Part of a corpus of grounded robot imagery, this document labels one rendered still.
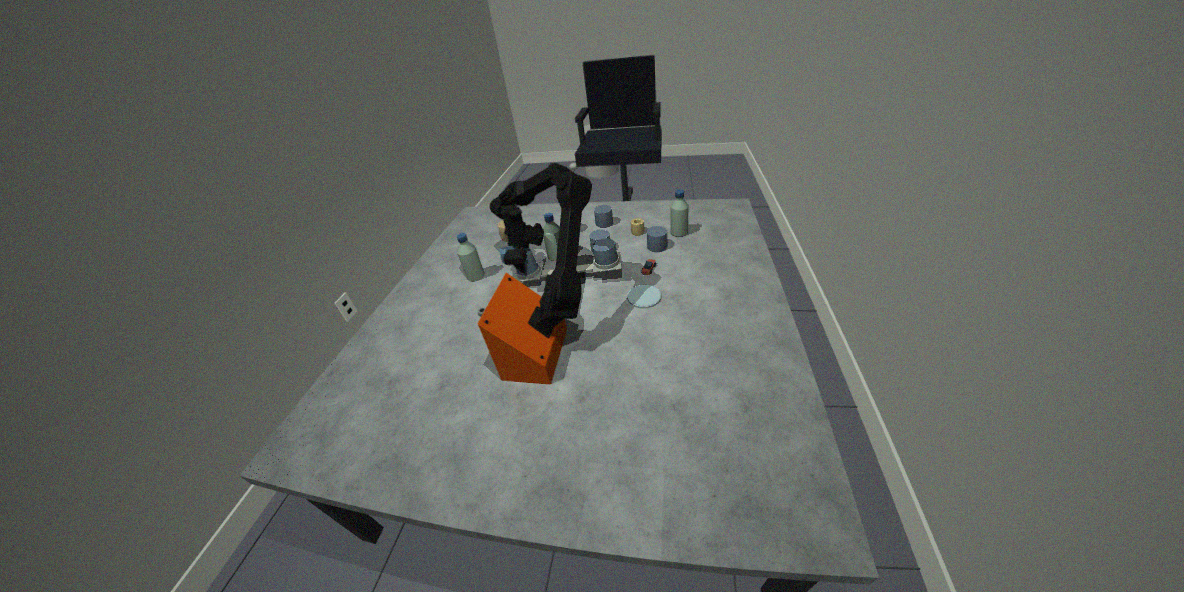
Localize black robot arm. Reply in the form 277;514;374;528
489;163;592;337

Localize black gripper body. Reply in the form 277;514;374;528
504;223;530;265

